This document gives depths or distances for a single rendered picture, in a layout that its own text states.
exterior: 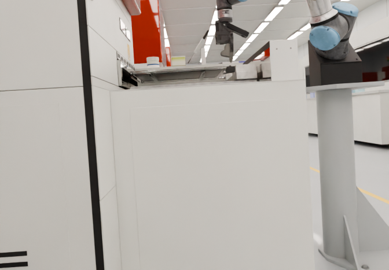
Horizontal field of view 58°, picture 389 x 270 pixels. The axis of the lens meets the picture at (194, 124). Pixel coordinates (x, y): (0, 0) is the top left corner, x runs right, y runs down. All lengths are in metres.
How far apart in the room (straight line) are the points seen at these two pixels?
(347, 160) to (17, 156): 1.36
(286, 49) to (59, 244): 0.91
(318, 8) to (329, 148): 0.63
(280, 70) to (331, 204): 0.80
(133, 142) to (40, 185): 0.31
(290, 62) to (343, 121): 0.59
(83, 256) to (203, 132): 0.50
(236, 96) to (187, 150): 0.23
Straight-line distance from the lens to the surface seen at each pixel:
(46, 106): 0.99
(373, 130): 6.18
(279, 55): 1.24
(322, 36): 1.57
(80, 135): 0.96
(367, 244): 1.98
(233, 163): 1.14
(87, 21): 0.99
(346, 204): 1.81
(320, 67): 1.74
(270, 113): 1.15
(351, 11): 1.69
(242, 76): 1.38
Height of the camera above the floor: 0.73
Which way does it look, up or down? 2 degrees down
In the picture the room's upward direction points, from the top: 3 degrees counter-clockwise
